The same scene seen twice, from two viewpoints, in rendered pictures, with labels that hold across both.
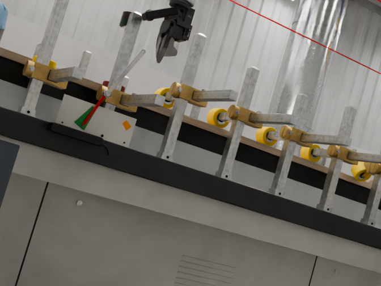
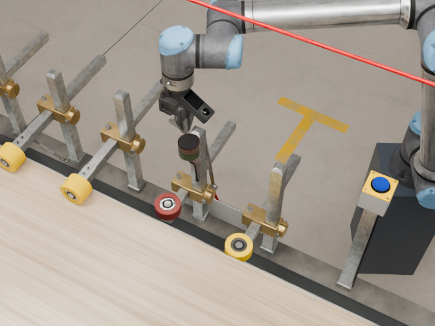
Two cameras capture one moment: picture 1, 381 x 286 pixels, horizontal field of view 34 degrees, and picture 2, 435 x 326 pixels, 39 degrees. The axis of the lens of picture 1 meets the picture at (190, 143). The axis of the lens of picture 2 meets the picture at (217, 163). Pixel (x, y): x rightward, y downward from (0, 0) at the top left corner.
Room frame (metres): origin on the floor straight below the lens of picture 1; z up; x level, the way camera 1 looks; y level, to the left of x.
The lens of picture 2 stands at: (2.62, 1.24, 2.43)
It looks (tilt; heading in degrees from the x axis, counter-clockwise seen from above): 52 degrees down; 236
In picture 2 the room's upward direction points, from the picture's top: straight up
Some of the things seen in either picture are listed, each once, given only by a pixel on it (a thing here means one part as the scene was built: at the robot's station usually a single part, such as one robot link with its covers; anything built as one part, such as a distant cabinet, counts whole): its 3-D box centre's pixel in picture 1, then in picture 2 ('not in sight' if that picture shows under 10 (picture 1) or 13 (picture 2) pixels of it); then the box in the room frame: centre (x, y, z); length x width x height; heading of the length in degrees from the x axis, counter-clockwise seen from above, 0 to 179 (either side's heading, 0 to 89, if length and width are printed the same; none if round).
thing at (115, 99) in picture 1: (117, 99); (193, 189); (2.07, 0.28, 0.85); 0.14 x 0.06 x 0.05; 118
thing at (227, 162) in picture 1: (236, 129); (67, 124); (2.29, -0.15, 0.89); 0.04 x 0.04 x 0.48; 28
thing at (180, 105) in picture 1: (181, 98); (129, 145); (2.17, 0.07, 0.92); 0.04 x 0.04 x 0.48; 28
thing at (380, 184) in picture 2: not in sight; (380, 184); (1.82, 0.74, 1.22); 0.04 x 0.04 x 0.02
